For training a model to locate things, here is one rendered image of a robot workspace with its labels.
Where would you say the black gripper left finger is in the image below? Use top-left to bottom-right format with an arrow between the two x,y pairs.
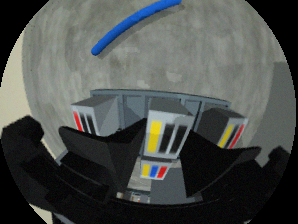
59,119 -> 148,194

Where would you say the blue curved rod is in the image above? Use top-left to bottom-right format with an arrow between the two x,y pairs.
90,0 -> 181,56

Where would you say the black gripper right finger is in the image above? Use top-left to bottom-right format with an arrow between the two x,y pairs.
178,129 -> 262,198

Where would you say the grey flat panel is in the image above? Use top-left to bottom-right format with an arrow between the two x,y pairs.
247,60 -> 297,168

